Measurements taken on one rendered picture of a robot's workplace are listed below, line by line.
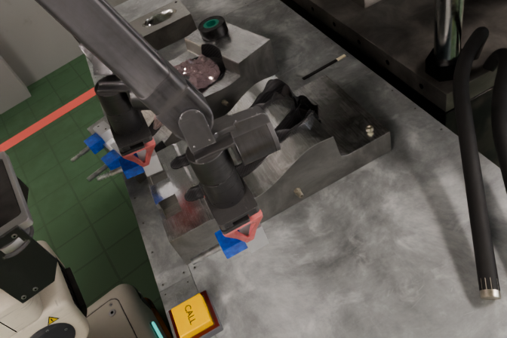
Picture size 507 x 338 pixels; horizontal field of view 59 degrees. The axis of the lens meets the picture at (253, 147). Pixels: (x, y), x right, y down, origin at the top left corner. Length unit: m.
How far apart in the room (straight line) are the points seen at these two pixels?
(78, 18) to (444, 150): 0.75
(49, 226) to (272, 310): 1.81
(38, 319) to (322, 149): 0.68
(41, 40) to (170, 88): 3.13
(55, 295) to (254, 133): 0.64
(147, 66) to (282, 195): 0.46
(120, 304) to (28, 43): 2.42
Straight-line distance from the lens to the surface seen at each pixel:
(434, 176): 0.97
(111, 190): 2.44
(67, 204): 2.55
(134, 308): 1.63
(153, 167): 0.97
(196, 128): 0.58
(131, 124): 0.87
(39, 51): 3.70
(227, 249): 0.76
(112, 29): 0.56
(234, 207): 0.67
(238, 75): 1.20
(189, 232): 0.88
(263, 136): 0.61
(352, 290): 0.84
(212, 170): 0.61
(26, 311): 1.05
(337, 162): 0.93
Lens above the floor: 1.56
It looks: 44 degrees down
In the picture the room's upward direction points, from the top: 22 degrees counter-clockwise
